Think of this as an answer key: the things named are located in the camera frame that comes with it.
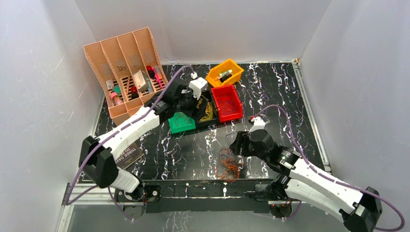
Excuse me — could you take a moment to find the orange wire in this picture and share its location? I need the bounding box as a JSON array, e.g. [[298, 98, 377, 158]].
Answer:
[[214, 147, 244, 183], [174, 114, 190, 127]]

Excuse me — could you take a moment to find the green plastic bin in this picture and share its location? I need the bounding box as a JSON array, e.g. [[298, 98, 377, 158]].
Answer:
[[168, 112, 196, 134]]

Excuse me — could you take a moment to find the red plastic bin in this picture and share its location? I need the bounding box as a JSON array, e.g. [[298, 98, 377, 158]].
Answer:
[[211, 85, 244, 123]]

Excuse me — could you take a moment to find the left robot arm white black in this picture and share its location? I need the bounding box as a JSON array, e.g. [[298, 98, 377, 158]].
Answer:
[[79, 78, 207, 201]]

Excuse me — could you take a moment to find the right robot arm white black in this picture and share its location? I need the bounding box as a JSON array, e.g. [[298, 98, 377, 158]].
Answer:
[[229, 129, 382, 232]]

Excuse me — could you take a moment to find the black plastic bin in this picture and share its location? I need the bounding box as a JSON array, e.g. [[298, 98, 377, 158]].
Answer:
[[195, 90, 220, 129]]

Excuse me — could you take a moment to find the pink pen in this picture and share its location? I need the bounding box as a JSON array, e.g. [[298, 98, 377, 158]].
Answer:
[[153, 65, 163, 89]]

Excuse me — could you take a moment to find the white box in organizer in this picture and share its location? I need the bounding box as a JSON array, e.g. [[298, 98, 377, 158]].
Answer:
[[133, 70, 152, 93]]

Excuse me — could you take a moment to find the red capped dark bottle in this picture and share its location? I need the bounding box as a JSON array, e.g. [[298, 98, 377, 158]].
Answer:
[[131, 86, 139, 100]]

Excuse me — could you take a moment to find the black marker in yellow bin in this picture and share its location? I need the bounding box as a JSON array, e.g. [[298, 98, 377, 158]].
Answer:
[[219, 74, 232, 83]]

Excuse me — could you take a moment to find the yellow plastic bin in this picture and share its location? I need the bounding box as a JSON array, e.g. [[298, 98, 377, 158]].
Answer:
[[206, 58, 244, 87]]

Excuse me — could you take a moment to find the glue stick in yellow bin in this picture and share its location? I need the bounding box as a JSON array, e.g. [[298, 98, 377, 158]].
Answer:
[[219, 70, 233, 78]]

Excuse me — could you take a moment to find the pink plastic file organizer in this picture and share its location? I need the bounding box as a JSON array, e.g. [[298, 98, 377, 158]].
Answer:
[[84, 27, 168, 125]]

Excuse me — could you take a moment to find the pink bottle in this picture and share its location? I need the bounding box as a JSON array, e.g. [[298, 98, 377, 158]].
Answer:
[[110, 92, 123, 106]]

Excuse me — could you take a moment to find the dark book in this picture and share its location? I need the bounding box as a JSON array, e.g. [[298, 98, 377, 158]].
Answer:
[[116, 142, 144, 170]]

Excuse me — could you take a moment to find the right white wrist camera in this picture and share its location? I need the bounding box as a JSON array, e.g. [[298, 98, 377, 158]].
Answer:
[[249, 116, 266, 132]]

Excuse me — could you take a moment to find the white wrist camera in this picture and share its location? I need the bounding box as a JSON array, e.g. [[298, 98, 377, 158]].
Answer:
[[188, 72, 208, 100], [249, 116, 266, 132]]

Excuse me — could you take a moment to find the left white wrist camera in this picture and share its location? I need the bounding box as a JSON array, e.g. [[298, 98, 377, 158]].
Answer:
[[188, 72, 208, 100]]

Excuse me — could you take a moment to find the yellow green wire coil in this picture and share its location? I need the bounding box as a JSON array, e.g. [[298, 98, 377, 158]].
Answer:
[[198, 101, 215, 123]]

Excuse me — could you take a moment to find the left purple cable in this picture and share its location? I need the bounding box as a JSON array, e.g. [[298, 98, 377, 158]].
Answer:
[[65, 65, 196, 206]]

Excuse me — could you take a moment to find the purple cable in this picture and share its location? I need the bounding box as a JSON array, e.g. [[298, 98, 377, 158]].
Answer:
[[249, 104, 406, 232], [65, 65, 196, 206]]

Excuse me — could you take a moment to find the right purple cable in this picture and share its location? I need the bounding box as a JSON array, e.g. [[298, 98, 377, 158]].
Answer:
[[249, 104, 406, 232]]

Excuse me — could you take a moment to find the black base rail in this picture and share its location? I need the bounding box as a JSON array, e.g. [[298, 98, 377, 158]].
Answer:
[[141, 179, 293, 218]]

